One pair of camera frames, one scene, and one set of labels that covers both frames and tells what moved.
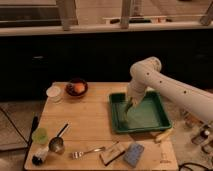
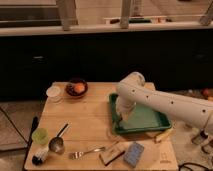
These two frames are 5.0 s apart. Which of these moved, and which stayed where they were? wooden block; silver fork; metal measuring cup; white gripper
Moved: white gripper
Stayed: silver fork; wooden block; metal measuring cup
